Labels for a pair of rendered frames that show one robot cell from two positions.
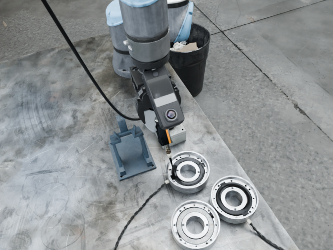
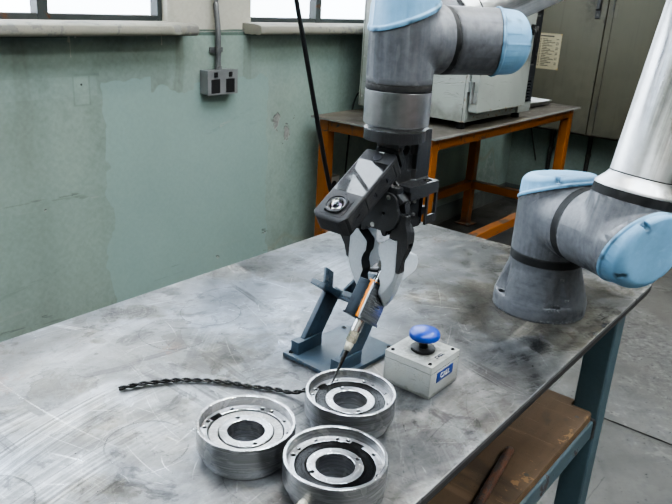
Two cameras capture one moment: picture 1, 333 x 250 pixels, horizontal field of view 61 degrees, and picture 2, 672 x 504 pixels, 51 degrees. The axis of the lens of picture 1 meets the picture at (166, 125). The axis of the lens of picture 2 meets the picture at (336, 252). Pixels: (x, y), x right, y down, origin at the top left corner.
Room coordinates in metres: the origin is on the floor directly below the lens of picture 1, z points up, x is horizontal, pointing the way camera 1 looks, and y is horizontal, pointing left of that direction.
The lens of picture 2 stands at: (-0.06, -0.62, 1.27)
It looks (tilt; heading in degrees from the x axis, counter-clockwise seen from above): 20 degrees down; 56
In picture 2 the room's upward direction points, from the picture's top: 3 degrees clockwise
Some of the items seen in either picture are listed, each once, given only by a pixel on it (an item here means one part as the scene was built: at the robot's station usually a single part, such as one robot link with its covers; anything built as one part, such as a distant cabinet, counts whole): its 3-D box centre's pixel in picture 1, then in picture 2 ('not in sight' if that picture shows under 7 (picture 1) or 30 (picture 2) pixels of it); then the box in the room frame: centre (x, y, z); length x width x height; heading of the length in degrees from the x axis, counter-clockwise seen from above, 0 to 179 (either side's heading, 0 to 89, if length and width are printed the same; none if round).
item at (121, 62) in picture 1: (132, 52); (542, 277); (0.83, 0.10, 0.85); 0.15 x 0.15 x 0.10
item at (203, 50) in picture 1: (183, 63); not in sight; (1.55, -0.15, 0.21); 0.34 x 0.34 x 0.43
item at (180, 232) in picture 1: (194, 226); (245, 437); (0.22, -0.04, 0.82); 0.08 x 0.08 x 0.02
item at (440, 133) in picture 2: not in sight; (452, 189); (2.32, 1.92, 0.39); 1.50 x 0.62 x 0.78; 19
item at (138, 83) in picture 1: (151, 74); (394, 178); (0.44, 0.02, 1.07); 0.09 x 0.08 x 0.12; 16
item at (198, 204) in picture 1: (194, 226); (246, 437); (0.22, -0.04, 0.82); 0.10 x 0.10 x 0.04
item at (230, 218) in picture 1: (233, 200); (334, 472); (0.28, -0.14, 0.82); 0.10 x 0.10 x 0.04
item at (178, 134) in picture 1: (168, 129); (423, 362); (0.50, -0.01, 0.82); 0.08 x 0.07 x 0.05; 19
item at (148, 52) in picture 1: (146, 42); (394, 109); (0.43, 0.02, 1.15); 0.08 x 0.08 x 0.05
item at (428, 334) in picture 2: not in sight; (423, 345); (0.49, -0.01, 0.85); 0.04 x 0.04 x 0.05
